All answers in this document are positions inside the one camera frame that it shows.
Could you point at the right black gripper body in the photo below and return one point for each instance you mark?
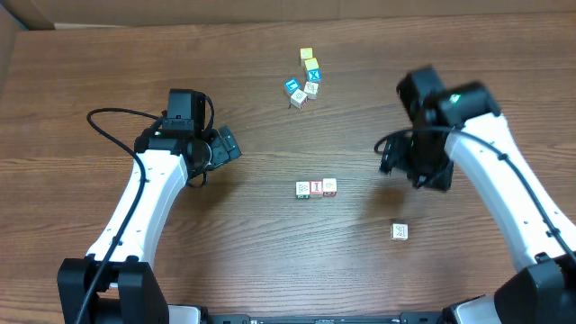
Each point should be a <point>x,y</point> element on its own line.
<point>425,156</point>

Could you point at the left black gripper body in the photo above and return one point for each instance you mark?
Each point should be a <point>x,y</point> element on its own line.
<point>220,152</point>

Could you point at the white green block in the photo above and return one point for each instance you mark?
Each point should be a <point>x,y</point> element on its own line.
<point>399,231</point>
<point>302,190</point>

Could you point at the red circle block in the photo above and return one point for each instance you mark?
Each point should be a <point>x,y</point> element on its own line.
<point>329,186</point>

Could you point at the red I block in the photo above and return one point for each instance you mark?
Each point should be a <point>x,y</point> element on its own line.
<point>316,189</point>

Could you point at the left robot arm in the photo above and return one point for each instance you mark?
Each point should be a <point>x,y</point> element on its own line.
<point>114,282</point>

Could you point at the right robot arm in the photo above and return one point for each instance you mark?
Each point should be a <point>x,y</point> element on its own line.
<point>464,127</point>

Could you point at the white block centre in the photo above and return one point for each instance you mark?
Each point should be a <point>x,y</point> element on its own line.
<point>298,99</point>

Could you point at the blue picture block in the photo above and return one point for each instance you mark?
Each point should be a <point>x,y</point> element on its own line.
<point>291,85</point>

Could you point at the white block right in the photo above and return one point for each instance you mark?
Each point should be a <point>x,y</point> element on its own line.
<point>311,89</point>

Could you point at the blue X block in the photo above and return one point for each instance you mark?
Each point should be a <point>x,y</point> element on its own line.
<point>314,75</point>

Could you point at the yellow block near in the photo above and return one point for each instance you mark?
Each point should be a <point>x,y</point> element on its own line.
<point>311,64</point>

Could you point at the yellow block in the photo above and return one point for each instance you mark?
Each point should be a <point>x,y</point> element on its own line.
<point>305,53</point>
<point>311,64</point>

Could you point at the yellow block far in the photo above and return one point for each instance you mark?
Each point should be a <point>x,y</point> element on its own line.
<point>305,53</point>

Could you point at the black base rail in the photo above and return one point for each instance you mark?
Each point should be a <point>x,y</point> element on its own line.
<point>324,319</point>

